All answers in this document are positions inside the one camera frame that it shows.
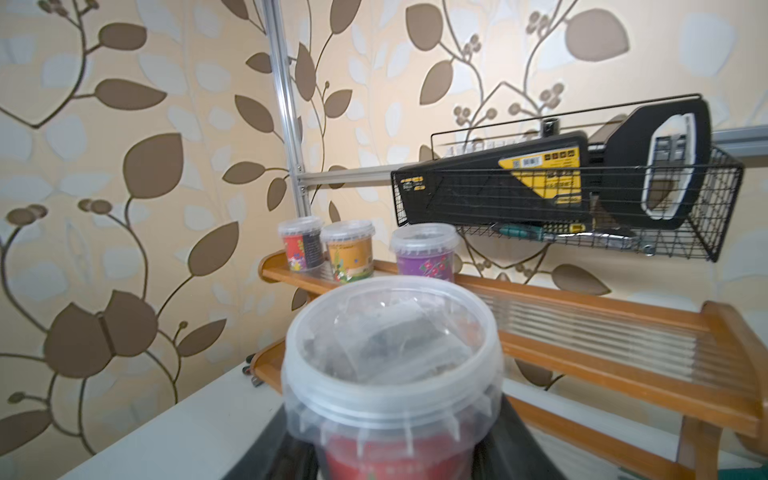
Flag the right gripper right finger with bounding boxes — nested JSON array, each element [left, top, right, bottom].
[[473, 397, 566, 480]]

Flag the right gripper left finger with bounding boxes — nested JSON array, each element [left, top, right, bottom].
[[223, 406, 318, 480]]

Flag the clear seed jar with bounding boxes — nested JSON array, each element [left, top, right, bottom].
[[277, 216, 324, 272], [390, 223, 459, 282], [320, 220, 375, 283], [281, 275, 503, 479]]

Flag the wooden two-tier shelf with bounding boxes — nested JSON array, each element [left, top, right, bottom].
[[253, 251, 767, 479]]

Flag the orange black pliers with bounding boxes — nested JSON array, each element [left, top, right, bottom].
[[242, 354, 263, 387]]

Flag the green plastic tool case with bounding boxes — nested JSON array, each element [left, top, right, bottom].
[[717, 465, 768, 480]]

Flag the black yellow tool in basket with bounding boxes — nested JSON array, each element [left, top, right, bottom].
[[391, 96, 711, 230]]

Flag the back black wire basket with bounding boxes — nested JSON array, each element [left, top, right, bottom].
[[391, 94, 744, 262]]

